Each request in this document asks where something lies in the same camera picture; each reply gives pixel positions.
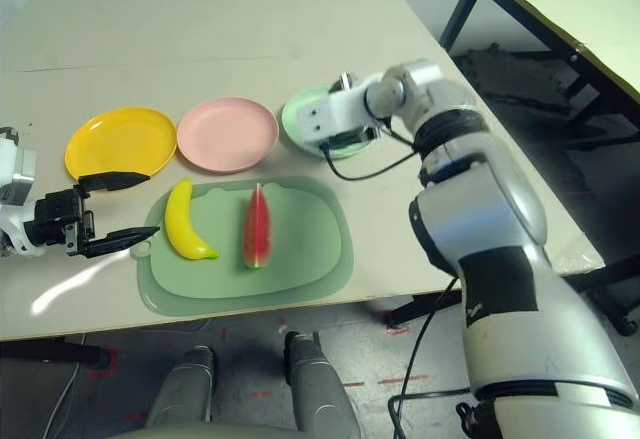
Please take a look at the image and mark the green cutting board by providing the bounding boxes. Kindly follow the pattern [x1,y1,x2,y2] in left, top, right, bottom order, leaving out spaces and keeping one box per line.
[130,175,355,317]

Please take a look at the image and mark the pink plastic plate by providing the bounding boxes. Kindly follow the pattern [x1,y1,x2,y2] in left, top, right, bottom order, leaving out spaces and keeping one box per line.
[176,98,280,176]

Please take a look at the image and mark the mint green plastic plate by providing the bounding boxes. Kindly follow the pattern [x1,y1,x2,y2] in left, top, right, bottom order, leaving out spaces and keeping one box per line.
[280,85,381,160]

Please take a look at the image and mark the yellow plastic plate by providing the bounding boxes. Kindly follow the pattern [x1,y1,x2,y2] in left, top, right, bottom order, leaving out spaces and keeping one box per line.
[64,105,178,184]

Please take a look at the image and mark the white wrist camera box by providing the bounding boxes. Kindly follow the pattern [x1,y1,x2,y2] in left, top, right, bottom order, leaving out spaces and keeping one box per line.
[298,72,389,149]
[0,126,38,208]

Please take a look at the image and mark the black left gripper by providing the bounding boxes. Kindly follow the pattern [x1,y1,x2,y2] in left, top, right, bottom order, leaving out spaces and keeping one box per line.
[24,171,161,260]

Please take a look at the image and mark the grey robot torso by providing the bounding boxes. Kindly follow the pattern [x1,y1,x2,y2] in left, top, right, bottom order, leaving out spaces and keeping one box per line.
[107,421,306,439]

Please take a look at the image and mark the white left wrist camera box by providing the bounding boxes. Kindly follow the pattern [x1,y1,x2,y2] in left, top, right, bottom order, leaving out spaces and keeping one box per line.
[0,126,38,208]

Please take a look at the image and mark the thin white floor cable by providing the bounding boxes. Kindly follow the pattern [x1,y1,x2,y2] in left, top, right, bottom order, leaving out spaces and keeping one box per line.
[49,333,89,425]

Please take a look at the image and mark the yellow toy banana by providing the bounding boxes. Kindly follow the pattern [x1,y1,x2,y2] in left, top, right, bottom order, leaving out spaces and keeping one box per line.
[164,177,222,261]

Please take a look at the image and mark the grey robot leg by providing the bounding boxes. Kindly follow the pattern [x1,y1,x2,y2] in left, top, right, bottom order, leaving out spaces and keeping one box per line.
[144,343,216,428]
[284,331,361,439]

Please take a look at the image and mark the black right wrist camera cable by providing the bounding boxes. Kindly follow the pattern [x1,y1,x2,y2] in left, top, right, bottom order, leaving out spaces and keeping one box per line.
[322,113,421,181]

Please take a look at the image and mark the grey right robot leg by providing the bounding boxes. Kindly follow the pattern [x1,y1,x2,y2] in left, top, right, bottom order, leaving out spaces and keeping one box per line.
[284,331,361,439]

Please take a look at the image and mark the black-framed side table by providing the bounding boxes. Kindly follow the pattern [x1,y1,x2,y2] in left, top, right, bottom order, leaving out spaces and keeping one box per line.
[439,0,640,338]

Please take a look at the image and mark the black table foot bar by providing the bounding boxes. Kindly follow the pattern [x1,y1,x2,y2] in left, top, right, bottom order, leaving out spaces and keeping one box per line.
[0,336,115,369]
[384,288,464,328]

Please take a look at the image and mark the grey left robot leg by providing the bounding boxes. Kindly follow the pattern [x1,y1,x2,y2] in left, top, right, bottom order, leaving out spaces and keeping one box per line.
[144,343,216,428]

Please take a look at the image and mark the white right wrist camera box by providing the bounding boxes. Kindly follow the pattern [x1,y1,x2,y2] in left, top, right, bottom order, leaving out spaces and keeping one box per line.
[298,72,389,149]

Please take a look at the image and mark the toy watermelon slice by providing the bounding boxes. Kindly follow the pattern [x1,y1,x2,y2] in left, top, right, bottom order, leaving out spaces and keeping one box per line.
[242,182,274,270]

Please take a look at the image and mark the black hanging cable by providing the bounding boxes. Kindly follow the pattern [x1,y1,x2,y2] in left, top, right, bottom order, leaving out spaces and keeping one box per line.
[387,278,474,439]

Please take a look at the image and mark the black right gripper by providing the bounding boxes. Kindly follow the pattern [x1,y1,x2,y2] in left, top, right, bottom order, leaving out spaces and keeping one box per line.
[319,126,378,150]

